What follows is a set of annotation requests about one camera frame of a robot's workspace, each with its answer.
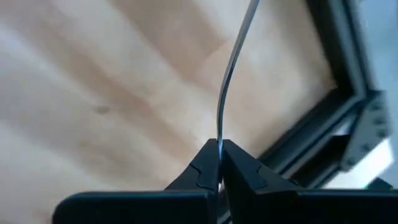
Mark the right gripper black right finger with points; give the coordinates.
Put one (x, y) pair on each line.
(267, 205)

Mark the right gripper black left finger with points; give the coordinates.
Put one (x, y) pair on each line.
(186, 205)

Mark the silver metal utensil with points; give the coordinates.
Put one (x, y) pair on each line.
(232, 62)

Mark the grey corner bracket with screws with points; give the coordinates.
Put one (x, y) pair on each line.
(370, 130)

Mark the black aluminium table frame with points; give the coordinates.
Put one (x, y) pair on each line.
(335, 46)

